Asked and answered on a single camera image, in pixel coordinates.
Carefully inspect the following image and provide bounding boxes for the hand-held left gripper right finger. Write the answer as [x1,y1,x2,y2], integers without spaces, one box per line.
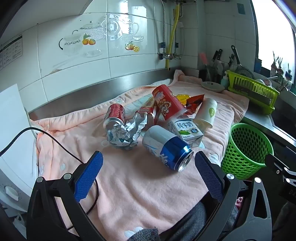
[194,151,274,241]

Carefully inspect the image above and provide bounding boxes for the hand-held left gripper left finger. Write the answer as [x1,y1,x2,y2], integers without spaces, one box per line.
[26,151,107,241]

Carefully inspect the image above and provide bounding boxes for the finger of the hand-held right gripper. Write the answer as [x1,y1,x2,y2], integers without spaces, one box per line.
[265,153,296,177]

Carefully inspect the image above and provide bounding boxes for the green plastic basket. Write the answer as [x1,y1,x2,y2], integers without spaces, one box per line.
[221,123,274,180]

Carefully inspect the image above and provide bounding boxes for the white milk carton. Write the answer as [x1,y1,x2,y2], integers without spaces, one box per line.
[167,114,204,147]

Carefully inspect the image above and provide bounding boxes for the blue and white drink can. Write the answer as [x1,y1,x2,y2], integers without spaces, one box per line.
[142,125,194,172]

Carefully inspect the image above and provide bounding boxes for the silver foil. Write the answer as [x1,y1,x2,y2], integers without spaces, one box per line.
[106,112,148,151]

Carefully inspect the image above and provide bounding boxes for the white paper cup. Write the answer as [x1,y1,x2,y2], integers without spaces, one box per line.
[193,98,218,129]

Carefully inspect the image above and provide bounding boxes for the red cola can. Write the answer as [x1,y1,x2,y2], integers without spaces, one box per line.
[103,103,126,130]

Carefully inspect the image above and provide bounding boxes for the red snack canister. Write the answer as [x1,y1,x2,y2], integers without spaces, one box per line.
[152,85,189,121]

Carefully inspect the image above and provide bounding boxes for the red and gold drink bottle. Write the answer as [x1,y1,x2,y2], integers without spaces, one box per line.
[135,97,160,127]

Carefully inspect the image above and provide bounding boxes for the grey plaid trousers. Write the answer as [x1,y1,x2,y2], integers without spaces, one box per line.
[159,202,238,241]

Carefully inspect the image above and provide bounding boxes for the pink towel blanket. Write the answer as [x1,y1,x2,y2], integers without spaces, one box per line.
[30,70,250,241]

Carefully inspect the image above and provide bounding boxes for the green dish rack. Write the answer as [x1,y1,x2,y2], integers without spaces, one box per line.
[226,70,280,115]

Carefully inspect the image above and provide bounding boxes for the red and black wrapper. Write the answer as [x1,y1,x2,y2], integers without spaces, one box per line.
[185,94,206,110]

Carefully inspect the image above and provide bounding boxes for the yellow plastic wrapper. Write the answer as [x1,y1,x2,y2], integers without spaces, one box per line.
[176,93,191,106]

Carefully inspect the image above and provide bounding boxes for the grey knit sweater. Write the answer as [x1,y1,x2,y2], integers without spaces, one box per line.
[128,228,160,241]

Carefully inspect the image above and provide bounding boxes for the white appliance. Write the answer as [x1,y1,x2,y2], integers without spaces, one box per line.
[0,84,43,214]

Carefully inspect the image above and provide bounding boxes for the utensil holder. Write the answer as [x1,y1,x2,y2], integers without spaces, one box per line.
[270,51,293,91]

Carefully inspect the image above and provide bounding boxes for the white bowl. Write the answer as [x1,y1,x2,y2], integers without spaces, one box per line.
[201,81,225,93]

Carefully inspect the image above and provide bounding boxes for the dark knife holder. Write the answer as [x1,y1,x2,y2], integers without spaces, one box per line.
[199,65,222,82]

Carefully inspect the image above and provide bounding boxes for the metal pipe valve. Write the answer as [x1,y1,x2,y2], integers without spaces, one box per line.
[157,42,182,61]

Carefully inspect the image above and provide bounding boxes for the white instruction sticker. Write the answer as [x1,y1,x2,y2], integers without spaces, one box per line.
[0,35,23,70]

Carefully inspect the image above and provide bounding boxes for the yellow gas pipe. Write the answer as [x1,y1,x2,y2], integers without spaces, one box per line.
[169,4,180,69]

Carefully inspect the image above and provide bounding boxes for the dark range hood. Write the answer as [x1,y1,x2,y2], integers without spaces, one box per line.
[0,0,93,41]

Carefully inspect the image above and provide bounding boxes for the black cable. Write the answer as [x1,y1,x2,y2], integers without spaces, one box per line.
[0,127,100,215]

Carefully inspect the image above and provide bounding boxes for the black handled pan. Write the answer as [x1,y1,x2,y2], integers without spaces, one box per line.
[231,45,255,79]

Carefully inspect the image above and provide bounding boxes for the metal flexible hose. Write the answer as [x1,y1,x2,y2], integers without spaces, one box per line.
[161,0,166,44]

